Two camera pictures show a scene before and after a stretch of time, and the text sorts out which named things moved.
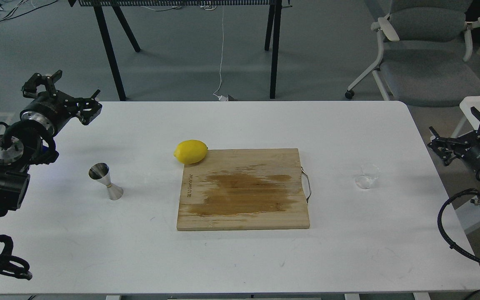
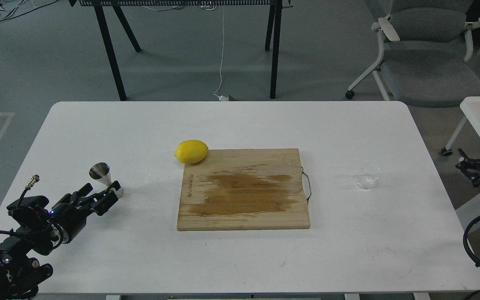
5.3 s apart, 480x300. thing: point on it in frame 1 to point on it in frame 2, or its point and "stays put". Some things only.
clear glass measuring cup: [369, 172] stays put
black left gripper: [55, 108] to [69, 219]
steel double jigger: [101, 172] stays put
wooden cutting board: [247, 188] stays put
